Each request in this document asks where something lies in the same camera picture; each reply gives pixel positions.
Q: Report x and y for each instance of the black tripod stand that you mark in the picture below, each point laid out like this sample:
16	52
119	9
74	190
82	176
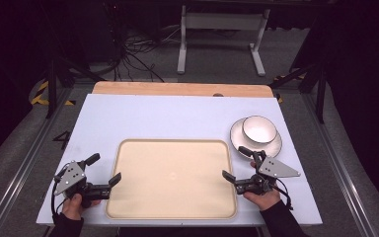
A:
319	89
53	85

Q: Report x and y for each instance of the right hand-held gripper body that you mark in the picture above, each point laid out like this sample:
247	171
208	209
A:
274	169

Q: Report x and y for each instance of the yellow black floor tape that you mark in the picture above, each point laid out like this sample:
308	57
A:
289	77
41	95

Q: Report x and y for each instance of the white bowl with dark rim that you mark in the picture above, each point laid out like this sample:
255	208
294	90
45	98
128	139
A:
259	130

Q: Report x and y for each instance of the aluminium floor rail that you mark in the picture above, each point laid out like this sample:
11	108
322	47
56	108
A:
342	171
23	164

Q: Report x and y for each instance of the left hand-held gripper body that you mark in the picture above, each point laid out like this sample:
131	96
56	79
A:
69	176

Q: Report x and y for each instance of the white metal stand frame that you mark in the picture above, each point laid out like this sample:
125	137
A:
222	21

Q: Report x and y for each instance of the beige rectangular tray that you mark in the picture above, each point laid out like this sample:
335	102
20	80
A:
172	179

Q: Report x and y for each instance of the white table cover board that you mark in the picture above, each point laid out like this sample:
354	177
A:
164	115

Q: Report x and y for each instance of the person's left hand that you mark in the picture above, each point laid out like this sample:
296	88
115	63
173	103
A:
73	205

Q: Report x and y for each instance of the person's right hand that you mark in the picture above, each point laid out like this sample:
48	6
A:
263	199

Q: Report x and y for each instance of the white round plate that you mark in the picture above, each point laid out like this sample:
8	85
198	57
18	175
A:
271	148

